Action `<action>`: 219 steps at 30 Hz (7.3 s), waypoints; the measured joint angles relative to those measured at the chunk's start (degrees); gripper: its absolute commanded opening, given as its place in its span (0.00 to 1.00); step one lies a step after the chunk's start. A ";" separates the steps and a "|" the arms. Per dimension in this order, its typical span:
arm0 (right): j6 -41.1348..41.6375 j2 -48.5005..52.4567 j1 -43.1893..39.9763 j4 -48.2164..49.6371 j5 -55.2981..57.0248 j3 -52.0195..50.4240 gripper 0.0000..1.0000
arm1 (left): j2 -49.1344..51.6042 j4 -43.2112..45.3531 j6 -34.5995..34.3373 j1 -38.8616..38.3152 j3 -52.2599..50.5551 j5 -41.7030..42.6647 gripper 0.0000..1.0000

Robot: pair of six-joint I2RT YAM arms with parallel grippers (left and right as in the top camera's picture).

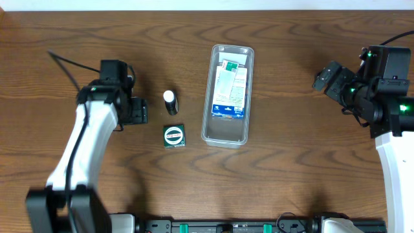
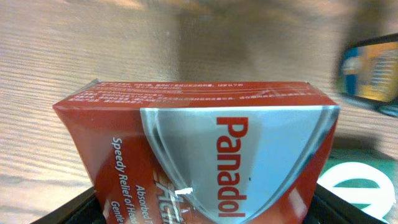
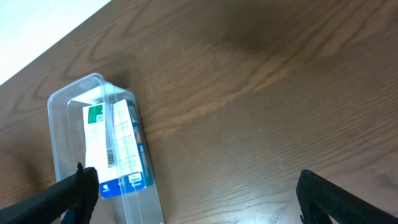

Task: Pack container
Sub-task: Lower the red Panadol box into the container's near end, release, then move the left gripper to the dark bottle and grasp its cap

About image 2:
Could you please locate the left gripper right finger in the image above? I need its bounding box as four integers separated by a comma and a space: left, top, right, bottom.
306, 184, 385, 224

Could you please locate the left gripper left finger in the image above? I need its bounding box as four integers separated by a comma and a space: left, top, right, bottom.
32, 187, 103, 224

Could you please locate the green Zam-Buk box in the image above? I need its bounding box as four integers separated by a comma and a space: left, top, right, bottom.
318, 149, 397, 223

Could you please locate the red Panadol box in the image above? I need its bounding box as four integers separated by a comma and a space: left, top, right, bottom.
53, 81, 340, 223

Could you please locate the clear plastic container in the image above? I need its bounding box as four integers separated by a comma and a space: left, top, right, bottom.
335, 33, 397, 118

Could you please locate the blue medicine box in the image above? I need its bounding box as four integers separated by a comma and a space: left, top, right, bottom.
337, 42, 397, 103

